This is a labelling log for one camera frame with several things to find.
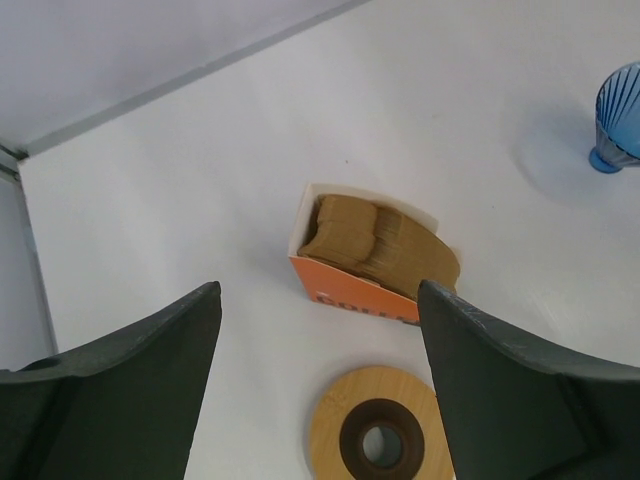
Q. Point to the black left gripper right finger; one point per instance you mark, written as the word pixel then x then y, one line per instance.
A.
pixel 517 406

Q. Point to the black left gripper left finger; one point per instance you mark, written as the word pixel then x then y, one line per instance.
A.
pixel 124 406

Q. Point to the orange coffee filter box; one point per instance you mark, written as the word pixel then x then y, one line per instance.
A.
pixel 333 287

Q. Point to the blue glass dripper cone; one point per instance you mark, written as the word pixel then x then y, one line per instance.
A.
pixel 617 122

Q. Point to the round bamboo dripper stand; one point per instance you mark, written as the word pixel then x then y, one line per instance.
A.
pixel 384 397

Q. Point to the brown paper coffee filters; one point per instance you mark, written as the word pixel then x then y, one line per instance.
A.
pixel 381 244

